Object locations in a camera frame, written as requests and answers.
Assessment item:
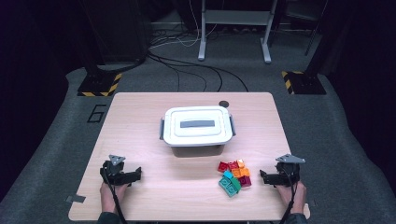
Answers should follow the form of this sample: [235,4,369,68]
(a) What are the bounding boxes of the white floor cable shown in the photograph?
[148,0,219,49]

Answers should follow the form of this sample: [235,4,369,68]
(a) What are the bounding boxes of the magenta building block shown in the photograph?
[238,175,252,188]

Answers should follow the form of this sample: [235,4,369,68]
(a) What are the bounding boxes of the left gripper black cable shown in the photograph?
[102,169,128,224]

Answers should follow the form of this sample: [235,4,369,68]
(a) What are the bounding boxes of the thin black stand leg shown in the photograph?
[304,18,322,57]

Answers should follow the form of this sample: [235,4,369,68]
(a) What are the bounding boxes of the grey metal table frame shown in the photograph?
[197,0,279,64]

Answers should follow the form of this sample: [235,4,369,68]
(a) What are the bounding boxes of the person's right hand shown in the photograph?
[276,181,308,215]

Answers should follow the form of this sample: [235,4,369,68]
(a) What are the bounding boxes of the clear brown storage box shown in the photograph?
[159,114,236,159]

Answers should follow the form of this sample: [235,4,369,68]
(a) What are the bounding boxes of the long black floor cable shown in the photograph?
[148,51,249,92]

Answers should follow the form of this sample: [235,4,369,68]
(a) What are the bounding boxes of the teal building block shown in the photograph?
[224,184,240,198]
[218,176,232,189]

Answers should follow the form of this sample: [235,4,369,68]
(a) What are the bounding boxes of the green building block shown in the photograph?
[231,177,243,192]

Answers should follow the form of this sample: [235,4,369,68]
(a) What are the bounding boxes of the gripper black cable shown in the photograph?
[278,169,300,224]
[102,169,128,224]

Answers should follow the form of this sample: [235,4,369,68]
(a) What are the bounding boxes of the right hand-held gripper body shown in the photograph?
[274,153,306,188]

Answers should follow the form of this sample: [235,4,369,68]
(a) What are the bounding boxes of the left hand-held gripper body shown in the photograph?
[99,154,129,187]

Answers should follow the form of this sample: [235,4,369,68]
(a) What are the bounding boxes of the black striped stand base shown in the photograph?
[77,72,123,97]
[281,70,327,95]

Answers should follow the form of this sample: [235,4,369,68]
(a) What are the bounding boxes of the person's left hand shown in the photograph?
[99,181,129,215]

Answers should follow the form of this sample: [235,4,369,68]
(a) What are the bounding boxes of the black equipment cabinet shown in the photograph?
[99,0,149,63]

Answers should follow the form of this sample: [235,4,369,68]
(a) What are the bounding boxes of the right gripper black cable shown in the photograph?
[278,169,300,224]

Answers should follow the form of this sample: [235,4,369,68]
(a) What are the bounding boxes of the white box lid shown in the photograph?
[162,105,233,147]

